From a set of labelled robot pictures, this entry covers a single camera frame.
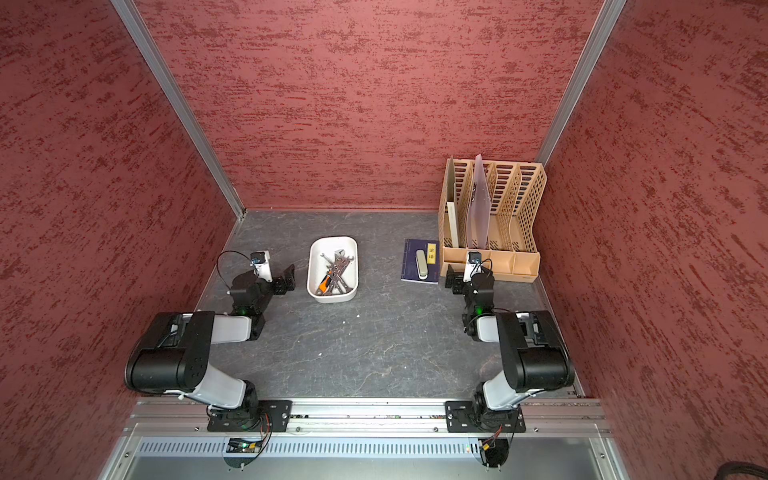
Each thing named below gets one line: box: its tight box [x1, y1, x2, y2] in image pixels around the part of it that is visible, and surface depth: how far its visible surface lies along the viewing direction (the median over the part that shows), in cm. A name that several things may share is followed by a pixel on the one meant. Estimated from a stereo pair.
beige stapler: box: [416, 249, 428, 280], surface depth 102 cm
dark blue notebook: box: [401, 239, 440, 285], surface depth 106 cm
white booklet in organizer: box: [447, 201, 459, 248], surface depth 91 cm
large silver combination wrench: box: [320, 252, 354, 293], surface depth 102 cm
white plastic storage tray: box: [307, 236, 359, 303], surface depth 103 cm
